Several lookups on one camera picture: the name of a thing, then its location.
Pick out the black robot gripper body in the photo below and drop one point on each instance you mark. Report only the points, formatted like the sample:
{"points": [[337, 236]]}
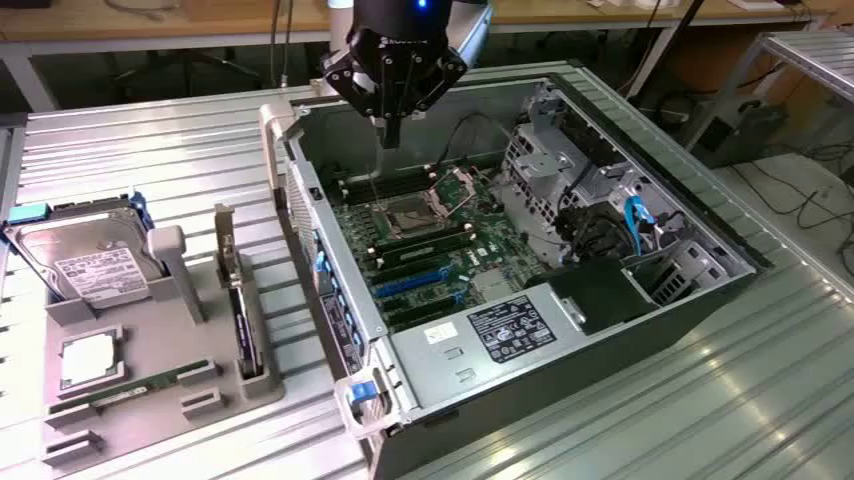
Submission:
{"points": [[400, 30]]}

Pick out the black RAM slot bank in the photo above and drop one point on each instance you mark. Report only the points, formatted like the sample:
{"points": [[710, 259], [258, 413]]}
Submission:
{"points": [[393, 182], [423, 247]]}

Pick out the metal socket cover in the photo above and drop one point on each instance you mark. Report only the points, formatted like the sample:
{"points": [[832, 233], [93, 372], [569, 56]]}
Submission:
{"points": [[459, 186]]}

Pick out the metal disk bay cage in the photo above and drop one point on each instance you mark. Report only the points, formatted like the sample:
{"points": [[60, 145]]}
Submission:
{"points": [[533, 170]]}

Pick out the wooden desk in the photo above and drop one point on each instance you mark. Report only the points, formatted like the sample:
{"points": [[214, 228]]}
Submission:
{"points": [[200, 20]]}

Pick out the CPU socket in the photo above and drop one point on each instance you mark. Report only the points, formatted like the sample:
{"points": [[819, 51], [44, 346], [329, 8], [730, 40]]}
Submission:
{"points": [[404, 216]]}

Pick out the green motherboard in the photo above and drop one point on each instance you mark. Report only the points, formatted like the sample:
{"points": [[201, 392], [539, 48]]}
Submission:
{"points": [[487, 250]]}

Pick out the blue expansion slot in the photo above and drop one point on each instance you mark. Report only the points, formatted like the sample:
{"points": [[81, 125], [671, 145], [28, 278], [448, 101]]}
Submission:
{"points": [[408, 284]]}

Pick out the black box under desk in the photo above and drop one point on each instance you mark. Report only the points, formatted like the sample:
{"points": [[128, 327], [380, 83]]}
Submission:
{"points": [[740, 132]]}

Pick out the black expansion slot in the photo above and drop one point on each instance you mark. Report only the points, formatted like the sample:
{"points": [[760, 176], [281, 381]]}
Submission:
{"points": [[416, 310]]}

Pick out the metal slat side table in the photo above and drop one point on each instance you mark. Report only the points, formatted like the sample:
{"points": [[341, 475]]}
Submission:
{"points": [[807, 55]]}

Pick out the grey power supply unit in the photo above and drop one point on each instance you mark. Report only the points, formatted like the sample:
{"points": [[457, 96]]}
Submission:
{"points": [[467, 360]]}

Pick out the open black PC case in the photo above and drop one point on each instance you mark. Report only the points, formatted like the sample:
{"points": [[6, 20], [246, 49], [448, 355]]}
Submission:
{"points": [[587, 360]]}

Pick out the blue case latch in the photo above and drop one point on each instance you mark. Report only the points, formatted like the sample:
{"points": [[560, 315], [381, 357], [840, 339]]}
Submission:
{"points": [[360, 391]]}

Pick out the silver CPU chip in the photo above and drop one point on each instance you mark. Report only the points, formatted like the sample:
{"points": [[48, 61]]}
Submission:
{"points": [[86, 361]]}

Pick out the green RAM stick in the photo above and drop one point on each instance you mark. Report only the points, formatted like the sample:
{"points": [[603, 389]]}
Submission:
{"points": [[133, 387]]}

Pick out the grey parts rack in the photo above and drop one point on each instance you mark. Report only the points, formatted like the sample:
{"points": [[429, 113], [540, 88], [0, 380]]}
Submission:
{"points": [[146, 410]]}

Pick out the graphics card with metal bracket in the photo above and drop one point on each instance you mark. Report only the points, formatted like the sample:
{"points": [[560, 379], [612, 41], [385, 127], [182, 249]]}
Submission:
{"points": [[236, 290]]}

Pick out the hard disk with blue bracket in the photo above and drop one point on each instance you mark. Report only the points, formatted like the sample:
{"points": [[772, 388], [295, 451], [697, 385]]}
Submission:
{"points": [[86, 260]]}

